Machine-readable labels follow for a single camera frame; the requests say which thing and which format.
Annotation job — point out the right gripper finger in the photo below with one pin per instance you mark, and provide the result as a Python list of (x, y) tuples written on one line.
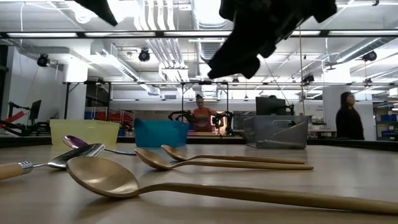
[(230, 62), (253, 68)]

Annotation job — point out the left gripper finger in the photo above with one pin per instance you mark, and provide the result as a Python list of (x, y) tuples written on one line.
[(99, 9)]

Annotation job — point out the matte gold spoon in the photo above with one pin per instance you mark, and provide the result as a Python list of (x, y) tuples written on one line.
[(102, 175), (174, 153), (152, 159)]

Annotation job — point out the iridescent purple teal spoon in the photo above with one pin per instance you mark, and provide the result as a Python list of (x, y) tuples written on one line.
[(74, 142)]

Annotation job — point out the black monitor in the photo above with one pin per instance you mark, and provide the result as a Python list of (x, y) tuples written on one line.
[(35, 109), (270, 107)]

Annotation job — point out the grey plastic bin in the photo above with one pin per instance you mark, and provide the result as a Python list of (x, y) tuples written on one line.
[(253, 130)]

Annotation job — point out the person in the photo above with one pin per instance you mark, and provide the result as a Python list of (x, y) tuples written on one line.
[(202, 119), (349, 124)]

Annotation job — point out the blue plastic bin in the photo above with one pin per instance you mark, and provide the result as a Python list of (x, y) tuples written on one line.
[(160, 133)]

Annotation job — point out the red storage crates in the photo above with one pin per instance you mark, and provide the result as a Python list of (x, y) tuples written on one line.
[(115, 116)]

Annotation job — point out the yellow translucent plastic bin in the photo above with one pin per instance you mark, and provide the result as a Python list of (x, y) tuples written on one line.
[(87, 132)]

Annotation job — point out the shelf with blue bins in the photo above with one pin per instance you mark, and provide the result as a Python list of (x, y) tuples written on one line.
[(388, 118)]

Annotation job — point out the silver air duct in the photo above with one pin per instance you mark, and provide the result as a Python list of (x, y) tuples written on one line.
[(205, 40)]

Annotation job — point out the black hanging camera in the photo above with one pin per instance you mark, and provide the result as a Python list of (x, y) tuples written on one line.
[(43, 60), (308, 78), (144, 55), (370, 56)]

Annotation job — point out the black metal rig frame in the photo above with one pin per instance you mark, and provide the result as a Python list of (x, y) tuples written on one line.
[(66, 99)]

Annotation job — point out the black aluminium table frame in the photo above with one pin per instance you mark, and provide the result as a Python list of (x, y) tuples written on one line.
[(373, 144)]

